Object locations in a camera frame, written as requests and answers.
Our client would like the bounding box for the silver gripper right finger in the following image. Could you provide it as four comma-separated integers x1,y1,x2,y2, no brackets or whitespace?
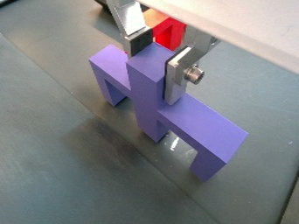
163,25,221,105

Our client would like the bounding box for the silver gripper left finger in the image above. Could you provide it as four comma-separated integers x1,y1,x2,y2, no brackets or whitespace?
107,0,154,57

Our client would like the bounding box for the purple cross-shaped block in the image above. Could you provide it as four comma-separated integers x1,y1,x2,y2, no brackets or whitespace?
90,43,249,181

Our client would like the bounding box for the red U-shaped block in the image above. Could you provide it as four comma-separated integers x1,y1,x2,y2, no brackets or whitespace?
151,17,186,51

